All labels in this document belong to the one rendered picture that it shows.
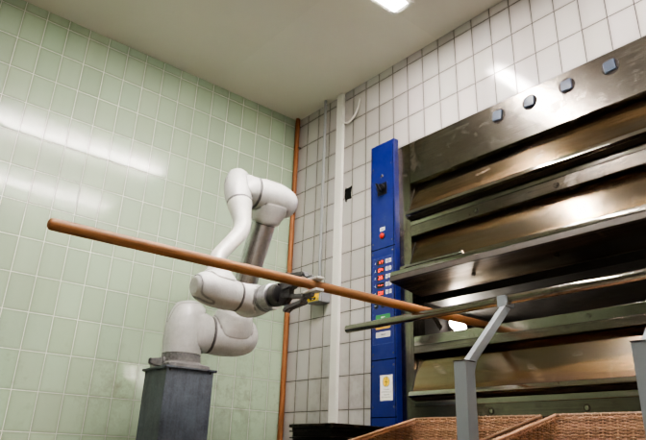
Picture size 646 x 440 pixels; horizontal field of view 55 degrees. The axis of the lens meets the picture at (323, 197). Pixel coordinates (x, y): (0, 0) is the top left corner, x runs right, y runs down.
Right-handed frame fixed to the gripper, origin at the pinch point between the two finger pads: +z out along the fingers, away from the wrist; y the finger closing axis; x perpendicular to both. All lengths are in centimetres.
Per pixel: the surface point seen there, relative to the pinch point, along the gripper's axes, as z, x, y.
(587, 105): 55, -81, -74
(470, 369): 40, -23, 26
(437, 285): -17, -79, -18
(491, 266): 14, -74, -19
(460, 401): 38, -21, 34
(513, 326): 16, -81, 2
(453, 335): -12, -81, 3
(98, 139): -123, 35, -85
